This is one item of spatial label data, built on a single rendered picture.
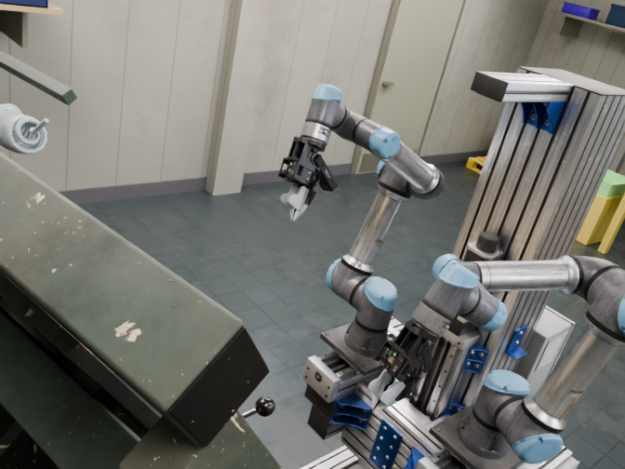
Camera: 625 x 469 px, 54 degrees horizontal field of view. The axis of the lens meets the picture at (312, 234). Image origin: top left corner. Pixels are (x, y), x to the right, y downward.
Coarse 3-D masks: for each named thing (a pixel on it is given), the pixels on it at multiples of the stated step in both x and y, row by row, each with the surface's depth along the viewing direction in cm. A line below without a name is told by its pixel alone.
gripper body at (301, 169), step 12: (300, 144) 158; (312, 144) 157; (324, 144) 159; (288, 156) 158; (300, 156) 157; (312, 156) 159; (288, 168) 159; (300, 168) 156; (312, 168) 157; (288, 180) 159; (300, 180) 156; (312, 180) 158
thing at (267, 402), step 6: (264, 396) 114; (258, 402) 114; (264, 402) 113; (270, 402) 113; (258, 408) 113; (264, 408) 113; (270, 408) 113; (246, 414) 114; (252, 414) 114; (264, 414) 113; (270, 414) 114
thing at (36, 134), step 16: (0, 64) 101; (16, 64) 99; (32, 80) 96; (48, 80) 94; (64, 96) 92; (0, 112) 100; (16, 112) 101; (0, 128) 98; (16, 128) 96; (32, 128) 97; (0, 144) 101; (16, 144) 97; (32, 144) 98
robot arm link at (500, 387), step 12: (492, 372) 170; (504, 372) 171; (492, 384) 166; (504, 384) 164; (516, 384) 165; (528, 384) 167; (480, 396) 171; (492, 396) 166; (504, 396) 163; (516, 396) 163; (480, 408) 170; (492, 408) 165; (492, 420) 167
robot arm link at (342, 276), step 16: (384, 176) 198; (400, 176) 194; (384, 192) 198; (400, 192) 196; (384, 208) 199; (368, 224) 202; (384, 224) 201; (368, 240) 202; (352, 256) 205; (368, 256) 203; (336, 272) 207; (352, 272) 203; (368, 272) 204; (336, 288) 207; (352, 288) 201
